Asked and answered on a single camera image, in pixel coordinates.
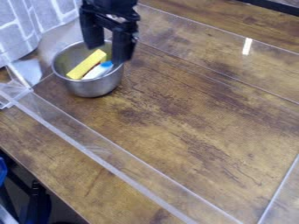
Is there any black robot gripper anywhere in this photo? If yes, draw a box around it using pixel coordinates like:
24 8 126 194
79 0 140 65

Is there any yellow butter block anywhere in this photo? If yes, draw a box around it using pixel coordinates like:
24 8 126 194
67 50 108 80

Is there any white blue tube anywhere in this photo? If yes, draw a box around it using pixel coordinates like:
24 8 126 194
83 61 114 80

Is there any stainless steel bowl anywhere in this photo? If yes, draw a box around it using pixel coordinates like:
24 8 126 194
51 40 124 98

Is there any grey brick pattern cloth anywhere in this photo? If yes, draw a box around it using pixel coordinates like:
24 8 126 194
0 0 82 68

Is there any blue object under table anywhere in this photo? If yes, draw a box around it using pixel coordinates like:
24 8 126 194
0 157 8 187

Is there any black table leg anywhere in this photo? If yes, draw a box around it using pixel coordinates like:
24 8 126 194
24 181 52 224

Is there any clear acrylic barrier frame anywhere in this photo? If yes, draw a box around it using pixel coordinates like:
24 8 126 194
0 0 299 224

